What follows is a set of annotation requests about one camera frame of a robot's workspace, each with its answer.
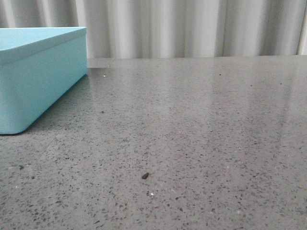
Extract small black debris piece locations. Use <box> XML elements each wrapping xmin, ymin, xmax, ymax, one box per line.
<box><xmin>142</xmin><ymin>172</ymin><xmax>149</xmax><ymax>179</ymax></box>

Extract light blue storage box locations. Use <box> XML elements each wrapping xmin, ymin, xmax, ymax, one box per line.
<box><xmin>0</xmin><ymin>27</ymin><xmax>87</xmax><ymax>135</ymax></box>

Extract grey pleated curtain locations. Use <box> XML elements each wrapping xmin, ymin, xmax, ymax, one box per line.
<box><xmin>0</xmin><ymin>0</ymin><xmax>307</xmax><ymax>58</ymax></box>

